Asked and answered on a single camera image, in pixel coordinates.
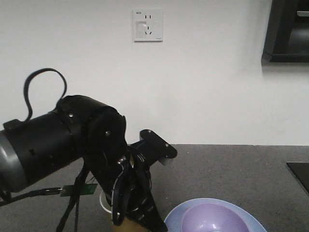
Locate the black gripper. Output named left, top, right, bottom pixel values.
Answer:
left=91, top=144, right=168, bottom=232

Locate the brown paper cup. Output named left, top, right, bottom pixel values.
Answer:
left=99, top=191, right=148, bottom=232

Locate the purple plastic bowl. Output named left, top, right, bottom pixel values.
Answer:
left=181, top=203, right=249, bottom=232

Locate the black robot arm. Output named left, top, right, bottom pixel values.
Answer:
left=0, top=95, right=177, bottom=232

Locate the light blue plastic plate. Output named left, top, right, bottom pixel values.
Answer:
left=165, top=198, right=267, bottom=232

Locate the black induction cooktop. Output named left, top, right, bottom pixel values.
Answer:
left=286, top=162, right=309, bottom=193

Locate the black range hood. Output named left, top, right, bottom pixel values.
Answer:
left=262, top=0, right=309, bottom=63

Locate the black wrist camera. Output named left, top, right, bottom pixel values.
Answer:
left=130, top=129, right=178, bottom=166

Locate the green circuit board with cable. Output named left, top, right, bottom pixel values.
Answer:
left=0, top=184, right=97, bottom=206

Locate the black looped cable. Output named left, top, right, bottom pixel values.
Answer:
left=2, top=68, right=68, bottom=130

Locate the white wall socket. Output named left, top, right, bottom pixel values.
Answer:
left=132, top=9, right=163, bottom=42

